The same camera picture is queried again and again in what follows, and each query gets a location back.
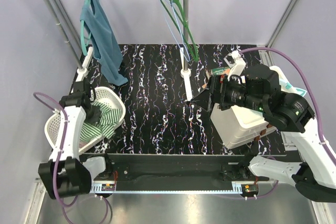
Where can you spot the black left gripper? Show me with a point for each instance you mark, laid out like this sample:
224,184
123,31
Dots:
95,118

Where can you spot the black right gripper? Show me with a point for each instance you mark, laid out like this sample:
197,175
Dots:
219,85

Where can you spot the green striped tank top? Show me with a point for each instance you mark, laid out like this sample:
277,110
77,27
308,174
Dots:
108,119

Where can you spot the pink tank top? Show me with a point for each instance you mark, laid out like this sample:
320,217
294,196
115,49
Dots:
83,144

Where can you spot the green velvet hanger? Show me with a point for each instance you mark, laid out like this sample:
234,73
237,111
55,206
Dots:
191,42

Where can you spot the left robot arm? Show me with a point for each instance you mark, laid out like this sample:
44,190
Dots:
64,175

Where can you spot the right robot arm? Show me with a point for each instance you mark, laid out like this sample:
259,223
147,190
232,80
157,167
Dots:
288,112

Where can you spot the teal tank top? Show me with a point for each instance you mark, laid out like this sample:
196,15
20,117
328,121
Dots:
105,46

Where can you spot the teal plastic hanger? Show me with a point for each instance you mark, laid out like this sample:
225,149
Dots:
85,33

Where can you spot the white storage box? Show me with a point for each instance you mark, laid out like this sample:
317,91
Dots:
240,125

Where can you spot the white metal clothes rack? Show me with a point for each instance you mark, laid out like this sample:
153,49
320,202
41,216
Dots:
185,37

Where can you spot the teal cat-ear headphones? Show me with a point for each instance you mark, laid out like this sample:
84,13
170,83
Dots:
286,86

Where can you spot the black mounting base plate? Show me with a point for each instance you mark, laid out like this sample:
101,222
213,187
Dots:
173,173

